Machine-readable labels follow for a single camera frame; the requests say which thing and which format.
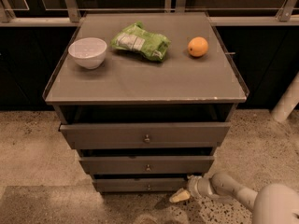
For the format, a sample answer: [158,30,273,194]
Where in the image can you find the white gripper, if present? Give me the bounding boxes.
[169,175,204,203]

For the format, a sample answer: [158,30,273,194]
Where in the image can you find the grey bottom drawer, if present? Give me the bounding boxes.
[93,177,187,193]

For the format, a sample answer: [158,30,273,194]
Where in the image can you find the grey drawer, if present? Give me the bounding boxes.
[60,122,230,149]
[93,177,187,193]
[79,156,214,175]

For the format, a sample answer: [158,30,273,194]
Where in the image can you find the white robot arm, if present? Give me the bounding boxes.
[169,173,299,224]

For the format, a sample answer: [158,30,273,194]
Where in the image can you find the grey middle drawer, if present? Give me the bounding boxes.
[79,156,214,175]

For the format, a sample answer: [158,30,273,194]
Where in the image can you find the grey top drawer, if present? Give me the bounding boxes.
[60,122,230,149]

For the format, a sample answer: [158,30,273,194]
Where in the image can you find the grey drawer cabinet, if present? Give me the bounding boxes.
[44,13,249,181]

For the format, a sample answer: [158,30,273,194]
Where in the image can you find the white pole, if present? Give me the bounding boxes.
[271,72,299,122]

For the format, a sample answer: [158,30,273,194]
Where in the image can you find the orange fruit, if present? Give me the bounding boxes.
[188,36,208,58]

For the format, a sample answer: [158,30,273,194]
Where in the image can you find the green snack bag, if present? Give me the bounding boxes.
[110,21,171,62]

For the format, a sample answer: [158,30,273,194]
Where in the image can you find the white ceramic bowl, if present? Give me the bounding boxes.
[68,37,107,69]

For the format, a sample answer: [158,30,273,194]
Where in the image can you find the metal window railing frame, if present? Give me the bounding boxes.
[1,0,299,26]

